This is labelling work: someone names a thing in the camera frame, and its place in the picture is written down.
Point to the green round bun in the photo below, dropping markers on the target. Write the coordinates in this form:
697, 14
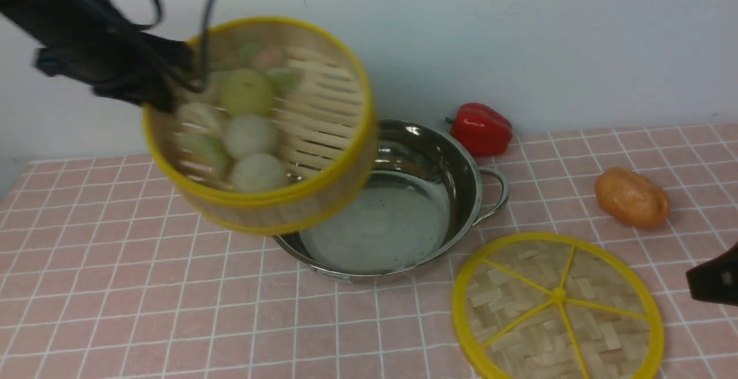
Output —
247, 91

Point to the red toy bell pepper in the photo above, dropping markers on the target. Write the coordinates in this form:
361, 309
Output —
481, 130

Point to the yellow bamboo steamer basket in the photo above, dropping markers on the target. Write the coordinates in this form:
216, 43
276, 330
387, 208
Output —
329, 131

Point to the pink green dumpling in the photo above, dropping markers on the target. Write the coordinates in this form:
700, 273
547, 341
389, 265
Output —
272, 61

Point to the orange toy potato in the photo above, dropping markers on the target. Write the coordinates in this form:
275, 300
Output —
631, 198

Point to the white round bun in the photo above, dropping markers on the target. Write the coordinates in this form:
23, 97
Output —
259, 173
249, 134

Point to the white round bun upper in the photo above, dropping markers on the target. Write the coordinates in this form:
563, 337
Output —
249, 134

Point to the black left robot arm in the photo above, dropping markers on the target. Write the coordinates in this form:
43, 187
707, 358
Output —
170, 55

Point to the pink checkered tablecloth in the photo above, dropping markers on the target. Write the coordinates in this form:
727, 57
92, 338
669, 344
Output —
107, 272

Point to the yellow woven bamboo steamer lid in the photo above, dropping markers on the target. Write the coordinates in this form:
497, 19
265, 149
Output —
540, 305

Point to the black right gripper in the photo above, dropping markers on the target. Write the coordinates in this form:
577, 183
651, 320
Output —
715, 281

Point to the white round bun lower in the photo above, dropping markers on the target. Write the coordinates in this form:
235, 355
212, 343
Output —
259, 173

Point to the pale dumpling left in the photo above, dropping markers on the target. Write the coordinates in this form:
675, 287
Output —
204, 115

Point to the stainless steel two-handled pot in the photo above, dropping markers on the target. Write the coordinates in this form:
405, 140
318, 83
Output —
424, 194

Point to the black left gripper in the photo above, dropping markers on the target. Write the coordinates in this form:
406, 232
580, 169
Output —
111, 67

